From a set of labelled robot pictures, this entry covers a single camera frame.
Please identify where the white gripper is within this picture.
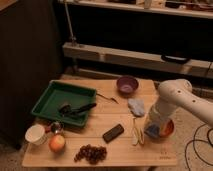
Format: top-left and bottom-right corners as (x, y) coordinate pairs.
(146, 103), (172, 128)

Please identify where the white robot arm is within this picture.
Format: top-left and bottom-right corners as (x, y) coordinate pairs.
(145, 79), (213, 128)

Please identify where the red bowl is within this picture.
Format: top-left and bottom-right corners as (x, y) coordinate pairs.
(160, 120), (174, 138)

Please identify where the purple bowl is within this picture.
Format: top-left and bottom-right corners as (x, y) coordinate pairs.
(116, 75), (139, 94)

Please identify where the light blue cloth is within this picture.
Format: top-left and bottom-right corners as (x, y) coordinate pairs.
(128, 98), (145, 117)

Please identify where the peeled banana skin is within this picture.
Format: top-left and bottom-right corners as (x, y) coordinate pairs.
(132, 118), (144, 146)

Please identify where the black rectangular block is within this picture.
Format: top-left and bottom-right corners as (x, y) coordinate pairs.
(103, 124), (124, 143)

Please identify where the dark metal spoon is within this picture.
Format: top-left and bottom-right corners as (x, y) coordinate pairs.
(97, 93), (119, 104)

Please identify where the wooden shelf unit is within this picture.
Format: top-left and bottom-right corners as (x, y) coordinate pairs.
(63, 0), (213, 79)

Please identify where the bunch of dark grapes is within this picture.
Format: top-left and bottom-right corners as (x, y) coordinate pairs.
(74, 144), (107, 164)

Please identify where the black dish brush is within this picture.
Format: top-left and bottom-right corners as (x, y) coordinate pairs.
(58, 103), (96, 116)

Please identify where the green plastic tray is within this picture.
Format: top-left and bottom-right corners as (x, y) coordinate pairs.
(32, 81), (96, 127)

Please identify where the small metal can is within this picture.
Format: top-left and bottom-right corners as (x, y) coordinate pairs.
(50, 121), (64, 134)

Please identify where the red yellow apple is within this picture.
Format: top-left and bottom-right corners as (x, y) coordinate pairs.
(49, 134), (65, 152)

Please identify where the metal clamp pole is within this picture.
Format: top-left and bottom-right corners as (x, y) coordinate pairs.
(64, 0), (77, 46)

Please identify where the white cup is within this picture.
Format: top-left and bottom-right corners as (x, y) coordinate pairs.
(25, 124), (46, 145)

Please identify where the black cable on floor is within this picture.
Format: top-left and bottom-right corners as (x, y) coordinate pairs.
(184, 123), (213, 171)

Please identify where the black handle on shelf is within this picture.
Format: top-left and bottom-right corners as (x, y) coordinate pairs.
(161, 55), (191, 64)

